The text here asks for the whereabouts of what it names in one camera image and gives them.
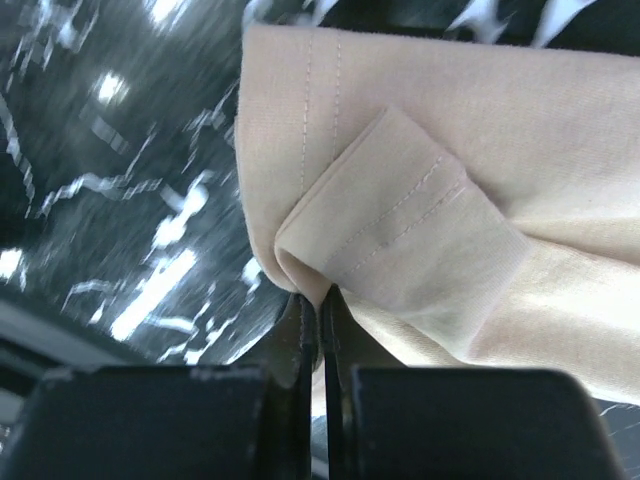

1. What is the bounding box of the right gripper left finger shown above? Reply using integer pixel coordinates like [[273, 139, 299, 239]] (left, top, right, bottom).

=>
[[1, 294, 318, 479]]

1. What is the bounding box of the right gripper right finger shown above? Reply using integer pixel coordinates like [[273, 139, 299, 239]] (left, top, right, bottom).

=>
[[320, 288, 623, 479]]

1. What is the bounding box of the black marble mat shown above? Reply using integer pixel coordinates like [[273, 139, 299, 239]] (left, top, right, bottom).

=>
[[0, 0, 640, 451]]

